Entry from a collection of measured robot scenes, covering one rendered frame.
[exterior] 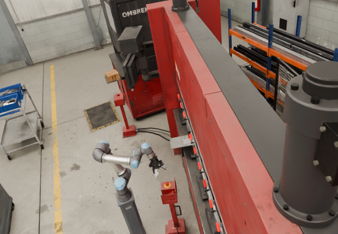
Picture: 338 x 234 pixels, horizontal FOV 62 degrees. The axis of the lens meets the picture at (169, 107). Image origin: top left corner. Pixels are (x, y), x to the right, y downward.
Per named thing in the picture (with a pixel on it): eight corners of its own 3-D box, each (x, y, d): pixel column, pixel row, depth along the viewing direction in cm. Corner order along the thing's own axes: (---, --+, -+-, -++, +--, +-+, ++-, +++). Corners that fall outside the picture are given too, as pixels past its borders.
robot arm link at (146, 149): (142, 143, 271) (149, 140, 267) (148, 153, 273) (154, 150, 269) (138, 147, 265) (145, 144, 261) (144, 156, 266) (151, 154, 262)
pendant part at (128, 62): (134, 74, 427) (128, 52, 407) (141, 73, 425) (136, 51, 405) (128, 89, 390) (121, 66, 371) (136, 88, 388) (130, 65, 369)
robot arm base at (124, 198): (119, 204, 287) (116, 198, 281) (116, 193, 299) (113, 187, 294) (133, 199, 290) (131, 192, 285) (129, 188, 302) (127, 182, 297)
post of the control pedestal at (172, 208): (174, 223, 333) (167, 194, 303) (178, 223, 332) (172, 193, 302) (174, 227, 328) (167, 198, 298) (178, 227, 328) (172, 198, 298)
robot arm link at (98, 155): (87, 156, 261) (137, 162, 253) (91, 148, 270) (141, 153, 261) (89, 165, 267) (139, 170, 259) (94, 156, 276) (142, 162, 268)
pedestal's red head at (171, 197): (162, 189, 309) (160, 178, 299) (176, 187, 308) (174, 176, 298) (162, 204, 293) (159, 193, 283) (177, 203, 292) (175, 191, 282)
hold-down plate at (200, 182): (196, 177, 288) (196, 175, 287) (201, 176, 289) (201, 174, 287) (202, 201, 263) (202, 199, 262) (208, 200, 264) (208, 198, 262)
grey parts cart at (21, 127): (12, 134, 566) (-11, 94, 513) (45, 123, 580) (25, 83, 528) (7, 162, 494) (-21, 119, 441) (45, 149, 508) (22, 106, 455)
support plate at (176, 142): (169, 139, 327) (169, 138, 326) (191, 134, 328) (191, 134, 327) (171, 149, 312) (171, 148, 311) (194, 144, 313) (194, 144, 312)
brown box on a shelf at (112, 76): (104, 77, 495) (102, 70, 488) (118, 72, 500) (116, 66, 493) (107, 83, 471) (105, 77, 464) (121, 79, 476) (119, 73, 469)
